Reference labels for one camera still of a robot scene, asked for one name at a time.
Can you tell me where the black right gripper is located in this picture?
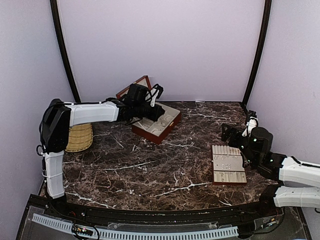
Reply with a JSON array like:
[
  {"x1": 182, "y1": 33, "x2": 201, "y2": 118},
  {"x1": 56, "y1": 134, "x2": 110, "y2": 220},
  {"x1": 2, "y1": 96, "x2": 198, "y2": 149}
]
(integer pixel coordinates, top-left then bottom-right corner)
[{"x1": 222, "y1": 123, "x2": 258, "y2": 167}]

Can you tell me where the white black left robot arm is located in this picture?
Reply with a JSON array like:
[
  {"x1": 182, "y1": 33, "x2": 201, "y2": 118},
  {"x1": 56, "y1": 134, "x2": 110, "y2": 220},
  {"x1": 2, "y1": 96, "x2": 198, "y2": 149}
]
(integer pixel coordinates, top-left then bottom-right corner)
[{"x1": 39, "y1": 83, "x2": 165, "y2": 218}]

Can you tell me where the right black frame post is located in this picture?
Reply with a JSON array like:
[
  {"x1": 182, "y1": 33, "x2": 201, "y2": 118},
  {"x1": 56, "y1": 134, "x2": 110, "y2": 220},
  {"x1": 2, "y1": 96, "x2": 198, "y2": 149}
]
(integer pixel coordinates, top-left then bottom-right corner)
[{"x1": 241, "y1": 0, "x2": 272, "y2": 111}]

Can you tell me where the black front table rail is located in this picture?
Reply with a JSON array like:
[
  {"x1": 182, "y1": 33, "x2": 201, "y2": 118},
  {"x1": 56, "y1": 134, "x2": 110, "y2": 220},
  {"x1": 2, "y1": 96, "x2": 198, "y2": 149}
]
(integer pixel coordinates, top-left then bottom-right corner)
[{"x1": 46, "y1": 202, "x2": 263, "y2": 226}]

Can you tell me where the red jewelry tray insert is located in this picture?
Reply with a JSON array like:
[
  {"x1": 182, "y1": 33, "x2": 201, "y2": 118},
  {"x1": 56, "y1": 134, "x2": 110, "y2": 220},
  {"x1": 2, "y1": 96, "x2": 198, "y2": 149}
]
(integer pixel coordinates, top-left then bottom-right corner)
[{"x1": 211, "y1": 145, "x2": 247, "y2": 186}]

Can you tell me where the left black frame post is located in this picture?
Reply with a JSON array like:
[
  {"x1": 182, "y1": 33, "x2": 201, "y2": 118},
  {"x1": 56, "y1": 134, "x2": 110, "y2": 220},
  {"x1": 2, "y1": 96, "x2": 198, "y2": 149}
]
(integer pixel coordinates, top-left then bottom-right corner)
[{"x1": 49, "y1": 0, "x2": 81, "y2": 103}]

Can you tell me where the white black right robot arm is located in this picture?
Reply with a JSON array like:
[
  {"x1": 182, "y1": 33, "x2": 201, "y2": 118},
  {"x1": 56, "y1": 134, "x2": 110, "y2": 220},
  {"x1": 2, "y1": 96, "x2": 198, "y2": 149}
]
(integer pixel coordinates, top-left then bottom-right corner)
[{"x1": 221, "y1": 123, "x2": 320, "y2": 217}]

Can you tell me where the white slotted cable duct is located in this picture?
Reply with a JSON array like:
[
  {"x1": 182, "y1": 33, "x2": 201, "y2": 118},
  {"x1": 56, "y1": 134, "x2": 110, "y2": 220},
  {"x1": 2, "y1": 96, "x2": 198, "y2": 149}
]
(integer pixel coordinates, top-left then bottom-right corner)
[{"x1": 31, "y1": 213, "x2": 239, "y2": 240}]

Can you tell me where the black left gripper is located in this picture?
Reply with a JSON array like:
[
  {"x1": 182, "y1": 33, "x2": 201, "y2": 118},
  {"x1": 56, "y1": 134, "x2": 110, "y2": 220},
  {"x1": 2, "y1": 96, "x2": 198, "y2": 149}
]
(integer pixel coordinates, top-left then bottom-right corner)
[{"x1": 134, "y1": 102, "x2": 165, "y2": 122}]

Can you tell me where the woven bamboo tray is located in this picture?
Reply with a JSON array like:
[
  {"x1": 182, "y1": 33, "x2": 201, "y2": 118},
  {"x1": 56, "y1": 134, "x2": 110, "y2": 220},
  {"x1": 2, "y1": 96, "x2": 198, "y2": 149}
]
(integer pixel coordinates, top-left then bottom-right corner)
[{"x1": 65, "y1": 123, "x2": 93, "y2": 153}]

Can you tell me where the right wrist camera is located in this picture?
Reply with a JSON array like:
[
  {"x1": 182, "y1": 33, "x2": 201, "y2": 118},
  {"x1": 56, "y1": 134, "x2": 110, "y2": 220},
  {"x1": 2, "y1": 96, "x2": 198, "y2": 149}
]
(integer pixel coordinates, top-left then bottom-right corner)
[{"x1": 242, "y1": 110, "x2": 259, "y2": 137}]

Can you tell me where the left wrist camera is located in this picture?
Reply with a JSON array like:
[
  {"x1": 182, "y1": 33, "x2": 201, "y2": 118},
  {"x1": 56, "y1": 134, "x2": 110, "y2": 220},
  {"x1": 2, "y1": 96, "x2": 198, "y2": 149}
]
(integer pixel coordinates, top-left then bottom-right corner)
[{"x1": 147, "y1": 83, "x2": 164, "y2": 107}]

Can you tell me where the black frame post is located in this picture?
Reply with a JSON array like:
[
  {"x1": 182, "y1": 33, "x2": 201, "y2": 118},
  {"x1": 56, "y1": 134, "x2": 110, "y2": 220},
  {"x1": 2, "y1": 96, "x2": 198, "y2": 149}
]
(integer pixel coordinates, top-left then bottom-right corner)
[
  {"x1": 49, "y1": 0, "x2": 81, "y2": 103},
  {"x1": 241, "y1": 0, "x2": 272, "y2": 111}
]

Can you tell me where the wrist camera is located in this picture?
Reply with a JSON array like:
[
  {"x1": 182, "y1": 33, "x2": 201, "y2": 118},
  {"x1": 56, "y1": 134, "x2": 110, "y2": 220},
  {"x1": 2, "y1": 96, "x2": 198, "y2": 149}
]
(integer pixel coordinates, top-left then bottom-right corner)
[
  {"x1": 242, "y1": 110, "x2": 259, "y2": 137},
  {"x1": 147, "y1": 83, "x2": 164, "y2": 107}
]

